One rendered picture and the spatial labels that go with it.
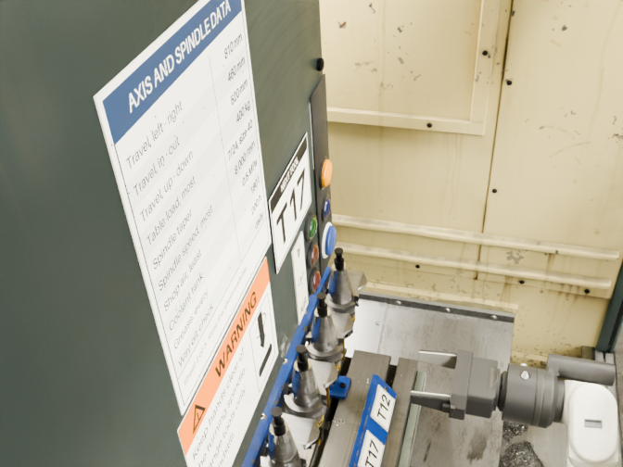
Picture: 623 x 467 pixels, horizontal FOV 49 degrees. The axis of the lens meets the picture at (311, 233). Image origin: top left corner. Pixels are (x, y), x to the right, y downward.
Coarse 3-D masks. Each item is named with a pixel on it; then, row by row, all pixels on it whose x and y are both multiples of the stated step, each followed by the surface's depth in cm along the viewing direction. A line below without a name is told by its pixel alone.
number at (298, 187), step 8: (304, 160) 57; (304, 168) 57; (296, 176) 55; (304, 176) 57; (296, 184) 55; (304, 184) 58; (288, 192) 53; (296, 192) 55; (304, 192) 58; (288, 200) 54; (296, 200) 56; (304, 200) 58; (288, 208) 54; (296, 208) 56; (288, 216) 54; (296, 216) 56; (296, 224) 57
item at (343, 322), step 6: (336, 312) 117; (342, 312) 117; (312, 318) 116; (336, 318) 116; (342, 318) 116; (348, 318) 116; (336, 324) 115; (342, 324) 115; (348, 324) 115; (342, 330) 114; (348, 330) 114
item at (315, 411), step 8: (320, 384) 104; (320, 392) 103; (288, 400) 102; (320, 400) 103; (288, 408) 102; (296, 408) 101; (304, 408) 101; (312, 408) 101; (320, 408) 101; (304, 416) 101; (312, 416) 102; (320, 416) 102
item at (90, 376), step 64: (0, 0) 21; (64, 0) 24; (128, 0) 28; (192, 0) 34; (256, 0) 42; (0, 64) 22; (64, 64) 25; (128, 64) 29; (256, 64) 43; (320, 64) 57; (0, 128) 22; (64, 128) 25; (0, 192) 22; (64, 192) 26; (0, 256) 23; (64, 256) 26; (128, 256) 31; (0, 320) 23; (64, 320) 27; (128, 320) 32; (0, 384) 24; (64, 384) 27; (128, 384) 32; (0, 448) 24; (64, 448) 28; (128, 448) 33
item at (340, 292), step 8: (344, 264) 115; (336, 272) 114; (344, 272) 114; (336, 280) 115; (344, 280) 115; (328, 288) 118; (336, 288) 116; (344, 288) 116; (328, 296) 118; (336, 296) 117; (344, 296) 117; (352, 296) 118
